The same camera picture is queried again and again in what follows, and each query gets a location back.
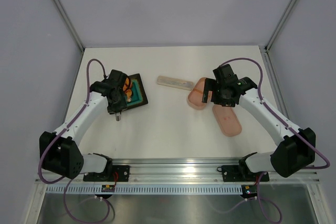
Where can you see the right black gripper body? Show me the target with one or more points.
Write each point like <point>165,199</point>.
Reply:
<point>219,97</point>

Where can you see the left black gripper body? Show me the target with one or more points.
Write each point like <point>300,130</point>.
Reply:
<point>119,105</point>

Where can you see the orange chicken drumstick toy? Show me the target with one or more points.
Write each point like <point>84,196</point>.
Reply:
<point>127,89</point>

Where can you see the pink lunch box base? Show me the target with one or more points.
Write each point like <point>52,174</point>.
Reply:
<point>194,99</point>

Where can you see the metal tongs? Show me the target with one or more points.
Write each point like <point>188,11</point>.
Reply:
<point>118,117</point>

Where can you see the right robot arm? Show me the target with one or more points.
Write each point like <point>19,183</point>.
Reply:
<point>294,145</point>

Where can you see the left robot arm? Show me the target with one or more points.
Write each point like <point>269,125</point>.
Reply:
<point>59,150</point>

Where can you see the pink lunch box lid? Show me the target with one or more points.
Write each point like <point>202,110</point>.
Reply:
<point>227,120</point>

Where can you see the black teal food tray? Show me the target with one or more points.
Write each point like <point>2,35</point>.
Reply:
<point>139,97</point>

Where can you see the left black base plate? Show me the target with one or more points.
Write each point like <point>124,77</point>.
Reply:
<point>119,173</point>

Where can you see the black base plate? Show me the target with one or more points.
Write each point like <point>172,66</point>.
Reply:
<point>237,173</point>
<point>119,173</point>

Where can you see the aluminium mounting rail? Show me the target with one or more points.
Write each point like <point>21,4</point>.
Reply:
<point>196,171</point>

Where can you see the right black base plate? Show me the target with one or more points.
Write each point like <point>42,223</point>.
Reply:
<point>237,173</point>

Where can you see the right frame post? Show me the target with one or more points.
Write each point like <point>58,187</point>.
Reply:
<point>281,24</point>

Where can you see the frame post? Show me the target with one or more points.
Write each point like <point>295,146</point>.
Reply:
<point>69,25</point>
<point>281,24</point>

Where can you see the white slotted cable duct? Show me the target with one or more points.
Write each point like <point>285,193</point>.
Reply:
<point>87,189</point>

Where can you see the left frame post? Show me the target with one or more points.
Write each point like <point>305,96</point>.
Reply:
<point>69,25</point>

